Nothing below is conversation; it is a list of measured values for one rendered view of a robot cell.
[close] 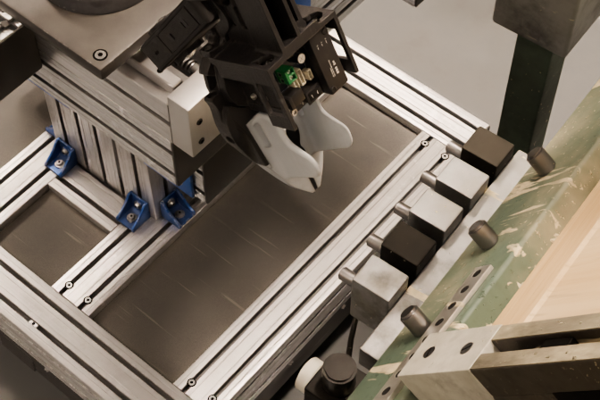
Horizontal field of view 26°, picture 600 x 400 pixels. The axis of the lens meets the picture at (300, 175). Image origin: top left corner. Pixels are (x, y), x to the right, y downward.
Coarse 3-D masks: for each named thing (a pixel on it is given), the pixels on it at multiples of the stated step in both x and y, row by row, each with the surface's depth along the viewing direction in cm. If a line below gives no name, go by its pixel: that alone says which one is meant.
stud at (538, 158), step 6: (534, 150) 155; (540, 150) 155; (528, 156) 155; (534, 156) 154; (540, 156) 154; (546, 156) 154; (534, 162) 154; (540, 162) 154; (546, 162) 154; (552, 162) 155; (534, 168) 155; (540, 168) 155; (546, 168) 154; (552, 168) 155; (540, 174) 155; (546, 174) 155
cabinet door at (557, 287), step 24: (576, 216) 147; (576, 240) 142; (552, 264) 141; (576, 264) 138; (528, 288) 141; (552, 288) 137; (576, 288) 133; (504, 312) 140; (528, 312) 136; (552, 312) 133; (576, 312) 129
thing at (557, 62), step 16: (528, 48) 188; (544, 48) 186; (512, 64) 192; (528, 64) 190; (544, 64) 188; (560, 64) 192; (512, 80) 195; (528, 80) 193; (544, 80) 190; (512, 96) 197; (528, 96) 195; (544, 96) 194; (512, 112) 200; (528, 112) 198; (544, 112) 200; (512, 128) 203; (528, 128) 200; (544, 128) 205; (528, 144) 203
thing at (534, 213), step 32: (576, 128) 161; (576, 160) 152; (512, 192) 158; (544, 192) 151; (576, 192) 149; (512, 224) 150; (544, 224) 146; (480, 256) 149; (512, 256) 143; (448, 288) 148; (480, 288) 141; (512, 288) 142; (480, 320) 139; (384, 352) 147; (384, 384) 139
